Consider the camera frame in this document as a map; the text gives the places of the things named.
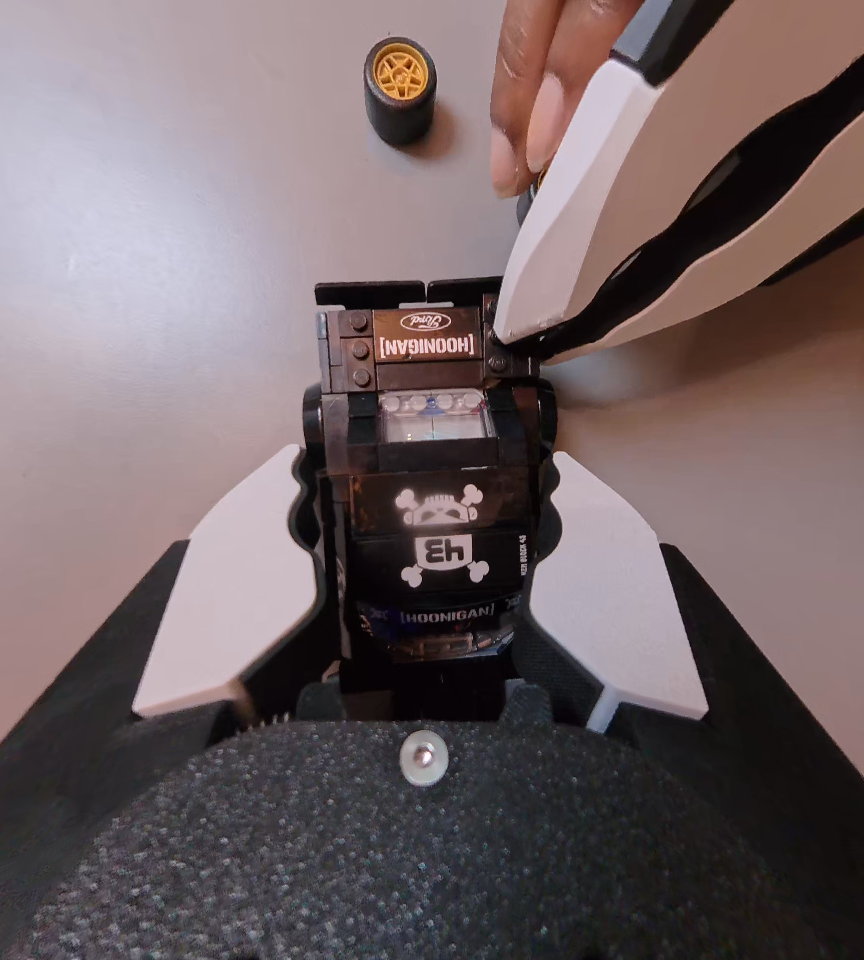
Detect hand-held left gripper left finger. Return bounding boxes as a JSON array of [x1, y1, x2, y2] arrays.
[[132, 446, 335, 718]]

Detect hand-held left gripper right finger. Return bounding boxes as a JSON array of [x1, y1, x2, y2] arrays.
[[522, 450, 707, 733]]

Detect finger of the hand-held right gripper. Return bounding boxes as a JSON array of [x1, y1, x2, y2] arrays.
[[492, 0, 864, 346], [530, 68, 864, 361]]

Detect black lego car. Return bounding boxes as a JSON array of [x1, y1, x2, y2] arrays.
[[302, 275, 560, 706]]

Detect black lego wheel gold hub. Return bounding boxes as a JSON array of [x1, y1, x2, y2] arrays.
[[365, 38, 437, 147]]

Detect person's right hand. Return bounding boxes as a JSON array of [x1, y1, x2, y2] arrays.
[[489, 0, 646, 199]]

